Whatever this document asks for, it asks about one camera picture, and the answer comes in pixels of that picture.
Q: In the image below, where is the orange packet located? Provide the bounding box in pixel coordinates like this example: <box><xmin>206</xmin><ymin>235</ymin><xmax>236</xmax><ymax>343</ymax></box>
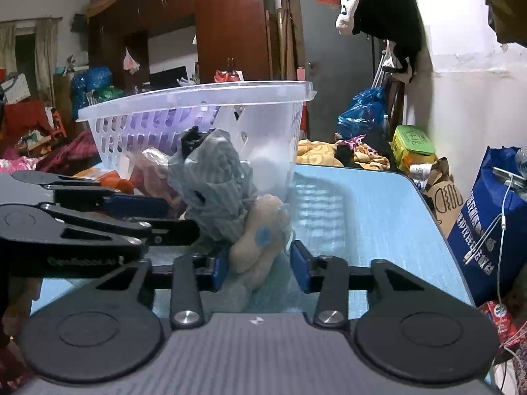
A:
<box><xmin>97</xmin><ymin>171</ymin><xmax>136</xmax><ymax>195</ymax></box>

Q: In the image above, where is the blue plastic bag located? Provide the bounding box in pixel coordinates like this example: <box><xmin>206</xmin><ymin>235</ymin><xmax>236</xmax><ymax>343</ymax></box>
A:
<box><xmin>337</xmin><ymin>86</ymin><xmax>388</xmax><ymax>141</ymax></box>

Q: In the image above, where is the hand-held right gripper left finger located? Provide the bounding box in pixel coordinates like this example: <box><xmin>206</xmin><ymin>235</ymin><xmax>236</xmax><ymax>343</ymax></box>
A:
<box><xmin>96</xmin><ymin>247</ymin><xmax>230</xmax><ymax>330</ymax></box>

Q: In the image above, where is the small black object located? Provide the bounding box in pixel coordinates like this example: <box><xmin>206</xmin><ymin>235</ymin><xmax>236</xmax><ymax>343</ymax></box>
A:
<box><xmin>180</xmin><ymin>127</ymin><xmax>211</xmax><ymax>155</ymax></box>

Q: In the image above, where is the beige sock with blue spot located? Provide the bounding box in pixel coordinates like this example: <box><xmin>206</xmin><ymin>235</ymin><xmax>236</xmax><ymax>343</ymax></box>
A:
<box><xmin>228</xmin><ymin>195</ymin><xmax>292</xmax><ymax>289</ymax></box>

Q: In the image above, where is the grey door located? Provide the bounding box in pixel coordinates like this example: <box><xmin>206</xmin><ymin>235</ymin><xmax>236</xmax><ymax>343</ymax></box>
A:
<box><xmin>297</xmin><ymin>0</ymin><xmax>390</xmax><ymax>143</ymax></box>

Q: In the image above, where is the red plastic stool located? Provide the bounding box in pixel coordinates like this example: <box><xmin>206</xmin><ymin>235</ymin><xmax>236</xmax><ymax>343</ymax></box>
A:
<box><xmin>44</xmin><ymin>107</ymin><xmax>69</xmax><ymax>141</ymax></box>

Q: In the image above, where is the metal crutch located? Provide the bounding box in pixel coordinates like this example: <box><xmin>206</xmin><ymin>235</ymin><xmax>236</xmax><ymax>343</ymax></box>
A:
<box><xmin>372</xmin><ymin>40</ymin><xmax>397</xmax><ymax>91</ymax></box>

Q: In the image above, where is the white cable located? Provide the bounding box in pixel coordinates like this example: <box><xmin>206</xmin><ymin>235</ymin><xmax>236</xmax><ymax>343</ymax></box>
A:
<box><xmin>464</xmin><ymin>171</ymin><xmax>527</xmax><ymax>383</ymax></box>

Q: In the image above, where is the green hanging cloth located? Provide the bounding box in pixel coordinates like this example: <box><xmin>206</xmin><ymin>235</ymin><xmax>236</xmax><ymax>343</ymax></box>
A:
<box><xmin>469</xmin><ymin>0</ymin><xmax>527</xmax><ymax>48</ymax></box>

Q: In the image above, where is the pink floral blanket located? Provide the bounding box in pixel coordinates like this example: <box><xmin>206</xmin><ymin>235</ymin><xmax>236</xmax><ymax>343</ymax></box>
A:
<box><xmin>0</xmin><ymin>131</ymin><xmax>99</xmax><ymax>175</ymax></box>

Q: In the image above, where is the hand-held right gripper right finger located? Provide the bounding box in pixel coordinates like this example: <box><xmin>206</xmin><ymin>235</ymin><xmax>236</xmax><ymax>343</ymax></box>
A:
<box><xmin>290</xmin><ymin>241</ymin><xmax>429</xmax><ymax>326</ymax></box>

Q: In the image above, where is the green and yellow box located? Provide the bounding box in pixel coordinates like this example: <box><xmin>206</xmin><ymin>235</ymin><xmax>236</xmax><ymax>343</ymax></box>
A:
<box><xmin>390</xmin><ymin>125</ymin><xmax>438</xmax><ymax>174</ymax></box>

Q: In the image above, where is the black screen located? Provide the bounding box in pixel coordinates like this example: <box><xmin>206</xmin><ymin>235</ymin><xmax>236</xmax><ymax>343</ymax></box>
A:
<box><xmin>148</xmin><ymin>65</ymin><xmax>191</xmax><ymax>90</ymax></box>

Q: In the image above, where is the blue patterned bag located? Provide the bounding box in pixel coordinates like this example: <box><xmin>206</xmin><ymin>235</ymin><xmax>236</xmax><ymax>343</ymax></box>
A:
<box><xmin>71</xmin><ymin>66</ymin><xmax>115</xmax><ymax>105</ymax></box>

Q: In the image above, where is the hanging pink plastic bag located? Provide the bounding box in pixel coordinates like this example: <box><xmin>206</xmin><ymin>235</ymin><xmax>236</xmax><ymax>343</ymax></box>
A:
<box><xmin>122</xmin><ymin>47</ymin><xmax>141</xmax><ymax>71</ymax></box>

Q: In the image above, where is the red snack packet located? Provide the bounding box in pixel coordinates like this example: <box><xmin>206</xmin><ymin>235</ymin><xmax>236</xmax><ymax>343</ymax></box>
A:
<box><xmin>477</xmin><ymin>301</ymin><xmax>520</xmax><ymax>352</ymax></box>

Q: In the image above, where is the brown paper bag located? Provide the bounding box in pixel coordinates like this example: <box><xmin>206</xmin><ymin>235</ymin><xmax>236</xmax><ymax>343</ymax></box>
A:
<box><xmin>423</xmin><ymin>157</ymin><xmax>454</xmax><ymax>237</ymax></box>

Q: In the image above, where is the dark wooden wardrobe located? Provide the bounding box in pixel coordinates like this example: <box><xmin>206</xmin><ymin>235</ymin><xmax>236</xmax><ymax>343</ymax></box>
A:
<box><xmin>87</xmin><ymin>0</ymin><xmax>281</xmax><ymax>93</ymax></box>

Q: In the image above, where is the white and black hanging garment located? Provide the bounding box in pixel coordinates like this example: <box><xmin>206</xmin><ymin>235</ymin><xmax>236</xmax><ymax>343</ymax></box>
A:
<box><xmin>335</xmin><ymin>0</ymin><xmax>426</xmax><ymax>86</ymax></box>

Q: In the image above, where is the white plastic slotted basket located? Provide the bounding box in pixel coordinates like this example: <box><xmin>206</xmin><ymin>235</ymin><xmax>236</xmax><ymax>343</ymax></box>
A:
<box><xmin>76</xmin><ymin>80</ymin><xmax>317</xmax><ymax>198</ymax></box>

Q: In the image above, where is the grey striped cloth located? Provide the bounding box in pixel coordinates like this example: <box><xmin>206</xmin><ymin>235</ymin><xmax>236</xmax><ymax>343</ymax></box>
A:
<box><xmin>167</xmin><ymin>129</ymin><xmax>259</xmax><ymax>244</ymax></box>

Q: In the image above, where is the blue printed shopping bag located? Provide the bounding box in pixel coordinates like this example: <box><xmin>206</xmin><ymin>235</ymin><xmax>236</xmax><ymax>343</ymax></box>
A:
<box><xmin>447</xmin><ymin>145</ymin><xmax>527</xmax><ymax>307</ymax></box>

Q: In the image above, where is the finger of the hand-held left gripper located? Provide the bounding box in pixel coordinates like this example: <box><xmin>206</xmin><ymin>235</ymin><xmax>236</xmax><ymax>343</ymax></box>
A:
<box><xmin>10</xmin><ymin>171</ymin><xmax>171</xmax><ymax>219</ymax></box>
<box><xmin>40</xmin><ymin>203</ymin><xmax>201</xmax><ymax>248</ymax></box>

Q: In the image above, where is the purple cloth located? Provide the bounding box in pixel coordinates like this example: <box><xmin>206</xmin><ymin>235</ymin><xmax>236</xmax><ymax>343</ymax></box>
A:
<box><xmin>122</xmin><ymin>105</ymin><xmax>225</xmax><ymax>154</ymax></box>

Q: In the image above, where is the yellow printed blanket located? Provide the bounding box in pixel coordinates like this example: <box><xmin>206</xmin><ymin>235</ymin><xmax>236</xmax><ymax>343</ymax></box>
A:
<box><xmin>296</xmin><ymin>137</ymin><xmax>393</xmax><ymax>171</ymax></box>

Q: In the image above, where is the beige curtain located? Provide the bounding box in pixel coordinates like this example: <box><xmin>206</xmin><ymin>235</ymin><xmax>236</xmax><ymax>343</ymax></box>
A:
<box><xmin>0</xmin><ymin>18</ymin><xmax>59</xmax><ymax>105</ymax></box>

